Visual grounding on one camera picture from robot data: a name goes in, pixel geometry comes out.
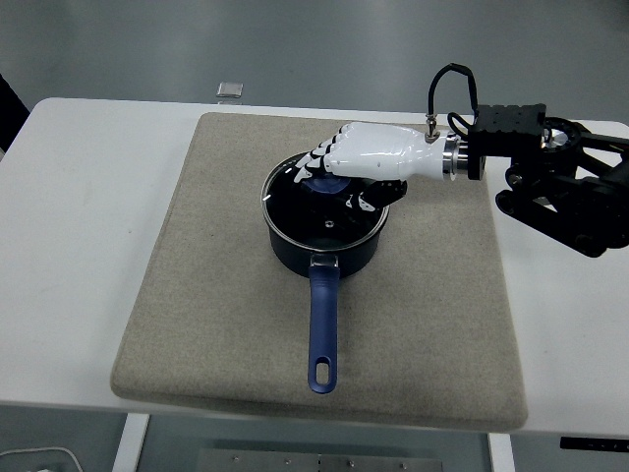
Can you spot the small silver floor plate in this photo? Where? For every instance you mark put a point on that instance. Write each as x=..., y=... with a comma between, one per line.
x=230, y=89

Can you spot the white rounded object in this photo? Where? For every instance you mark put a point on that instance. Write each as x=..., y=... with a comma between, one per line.
x=29, y=459

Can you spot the glass lid with blue knob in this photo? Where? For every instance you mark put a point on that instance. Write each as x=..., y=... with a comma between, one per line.
x=295, y=216

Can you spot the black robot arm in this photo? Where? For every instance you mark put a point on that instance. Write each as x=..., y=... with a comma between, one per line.
x=550, y=196

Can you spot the black table control panel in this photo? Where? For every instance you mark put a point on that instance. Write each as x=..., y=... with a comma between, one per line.
x=594, y=443

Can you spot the beige fabric mat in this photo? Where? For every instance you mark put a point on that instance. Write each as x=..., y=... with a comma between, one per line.
x=221, y=275

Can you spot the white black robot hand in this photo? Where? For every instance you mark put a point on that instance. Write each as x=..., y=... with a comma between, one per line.
x=383, y=152

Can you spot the grey metal plate with screws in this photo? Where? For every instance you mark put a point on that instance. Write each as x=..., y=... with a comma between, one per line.
x=319, y=462

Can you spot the white table leg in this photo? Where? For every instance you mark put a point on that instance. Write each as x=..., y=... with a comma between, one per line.
x=501, y=454
x=130, y=445

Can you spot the person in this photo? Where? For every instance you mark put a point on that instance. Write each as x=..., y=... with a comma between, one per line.
x=11, y=113

